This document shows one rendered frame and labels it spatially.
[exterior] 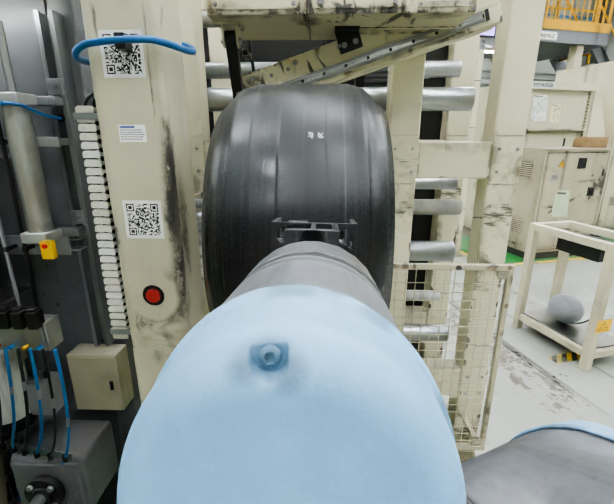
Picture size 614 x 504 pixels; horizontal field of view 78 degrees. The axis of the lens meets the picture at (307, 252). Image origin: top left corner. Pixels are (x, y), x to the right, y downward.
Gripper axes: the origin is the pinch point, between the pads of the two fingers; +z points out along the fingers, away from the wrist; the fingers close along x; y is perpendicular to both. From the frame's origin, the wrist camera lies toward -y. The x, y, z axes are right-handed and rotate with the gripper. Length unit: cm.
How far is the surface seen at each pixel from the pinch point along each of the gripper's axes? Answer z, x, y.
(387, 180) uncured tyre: 13.3, -10.0, 11.4
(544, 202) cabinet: 394, -246, 2
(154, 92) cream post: 25.1, 29.6, 26.1
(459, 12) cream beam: 49, -30, 49
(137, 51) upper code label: 24, 32, 33
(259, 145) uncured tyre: 12.5, 8.9, 16.0
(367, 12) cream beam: 49, -9, 49
